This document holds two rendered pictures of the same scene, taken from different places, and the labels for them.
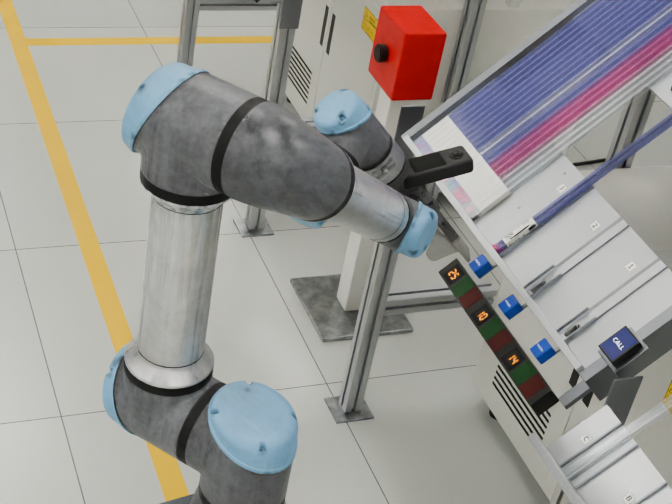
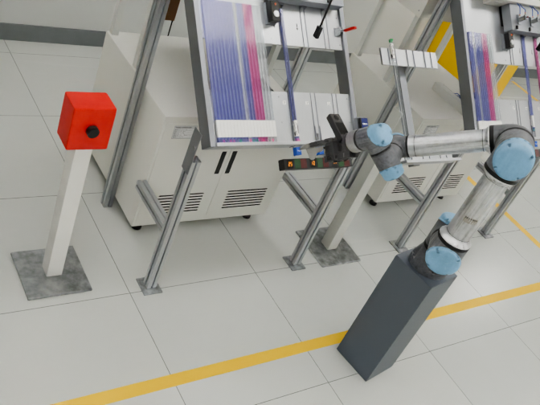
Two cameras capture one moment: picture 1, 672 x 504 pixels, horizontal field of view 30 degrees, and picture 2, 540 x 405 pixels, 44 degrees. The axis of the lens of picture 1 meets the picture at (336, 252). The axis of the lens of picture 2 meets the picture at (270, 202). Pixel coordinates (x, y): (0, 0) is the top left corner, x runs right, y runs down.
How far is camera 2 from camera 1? 3.02 m
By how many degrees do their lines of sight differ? 84
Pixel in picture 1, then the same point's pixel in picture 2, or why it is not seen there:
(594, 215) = (303, 100)
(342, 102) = (386, 128)
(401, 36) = (112, 112)
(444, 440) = not seen: hidden behind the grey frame
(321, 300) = (51, 284)
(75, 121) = not seen: outside the picture
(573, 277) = (321, 123)
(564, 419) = (214, 187)
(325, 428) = (167, 297)
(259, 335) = (92, 321)
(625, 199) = (176, 95)
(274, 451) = not seen: hidden behind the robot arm
